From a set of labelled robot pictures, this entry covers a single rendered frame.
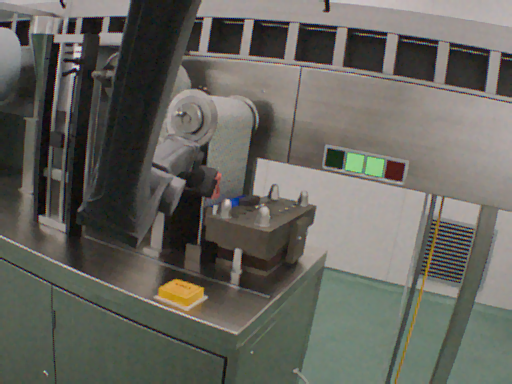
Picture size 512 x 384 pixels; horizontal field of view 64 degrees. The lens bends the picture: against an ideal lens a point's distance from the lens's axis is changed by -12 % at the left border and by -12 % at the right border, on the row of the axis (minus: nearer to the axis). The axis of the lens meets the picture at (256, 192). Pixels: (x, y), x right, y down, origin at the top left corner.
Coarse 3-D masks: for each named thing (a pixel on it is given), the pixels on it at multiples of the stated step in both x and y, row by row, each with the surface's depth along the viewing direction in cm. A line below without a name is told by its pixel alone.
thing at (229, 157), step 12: (216, 144) 115; (228, 144) 121; (240, 144) 128; (216, 156) 116; (228, 156) 123; (240, 156) 130; (216, 168) 118; (228, 168) 124; (240, 168) 132; (228, 180) 126; (240, 180) 133; (216, 192) 121; (228, 192) 128; (240, 192) 135; (204, 204) 116
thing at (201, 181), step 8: (200, 168) 105; (208, 168) 108; (192, 176) 103; (200, 176) 105; (208, 176) 107; (216, 176) 108; (192, 184) 105; (200, 184) 107; (208, 184) 106; (200, 192) 106; (208, 192) 106
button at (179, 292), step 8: (176, 280) 96; (160, 288) 91; (168, 288) 91; (176, 288) 92; (184, 288) 92; (192, 288) 93; (200, 288) 94; (160, 296) 91; (168, 296) 90; (176, 296) 89; (184, 296) 89; (192, 296) 90; (200, 296) 93; (184, 304) 89
